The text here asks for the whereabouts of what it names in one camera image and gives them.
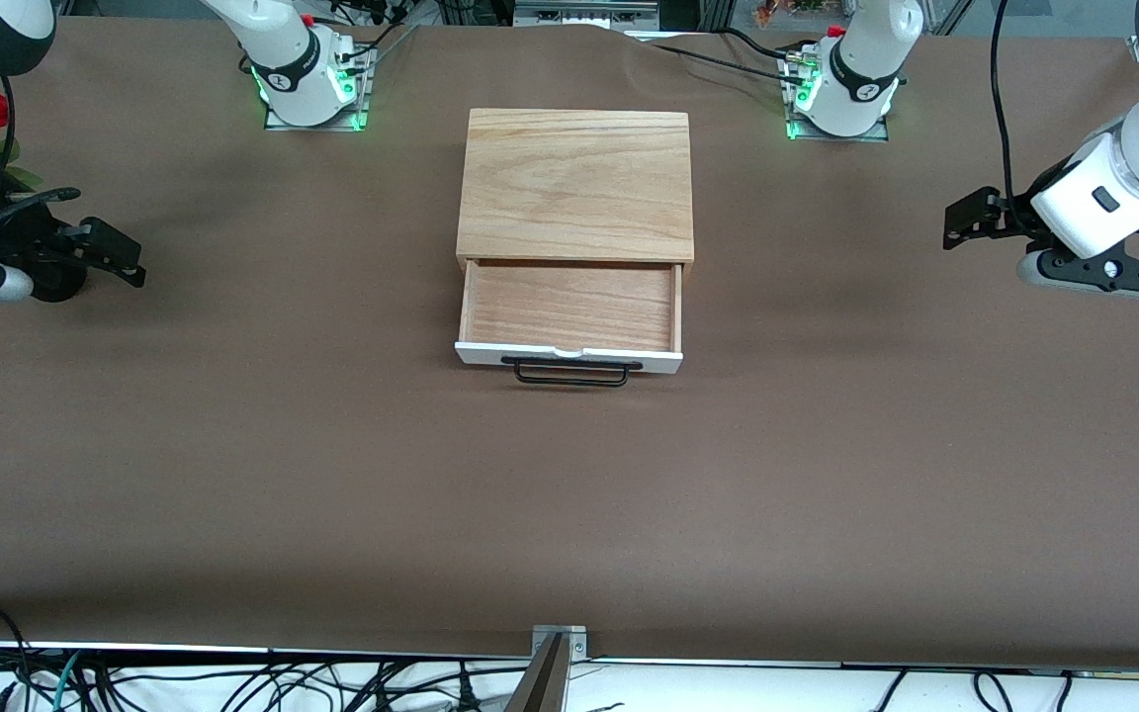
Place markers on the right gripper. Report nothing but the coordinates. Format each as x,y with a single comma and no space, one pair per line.
34,244

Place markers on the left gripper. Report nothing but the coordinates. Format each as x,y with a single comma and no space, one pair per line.
1012,217

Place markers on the wooden drawer with white front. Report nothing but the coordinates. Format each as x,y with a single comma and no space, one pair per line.
569,307

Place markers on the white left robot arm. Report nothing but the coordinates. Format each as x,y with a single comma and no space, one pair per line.
866,59

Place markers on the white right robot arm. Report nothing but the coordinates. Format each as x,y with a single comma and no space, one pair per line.
293,59

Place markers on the wooden drawer cabinet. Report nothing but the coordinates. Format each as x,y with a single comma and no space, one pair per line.
574,183

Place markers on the green rose stems with leaves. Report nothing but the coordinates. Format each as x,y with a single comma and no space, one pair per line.
21,178

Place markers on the orange background flowers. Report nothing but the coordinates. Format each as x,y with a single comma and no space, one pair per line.
777,12

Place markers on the grey background equipment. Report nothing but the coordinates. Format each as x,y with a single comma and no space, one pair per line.
584,15

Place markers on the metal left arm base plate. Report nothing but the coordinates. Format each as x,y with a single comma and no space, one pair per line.
876,131

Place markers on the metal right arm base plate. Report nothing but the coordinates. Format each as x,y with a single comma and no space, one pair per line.
357,119

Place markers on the grey metal bracket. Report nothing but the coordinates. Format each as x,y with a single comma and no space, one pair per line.
574,643

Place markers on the dark camera mount bar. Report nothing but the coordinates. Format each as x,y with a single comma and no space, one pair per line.
540,687

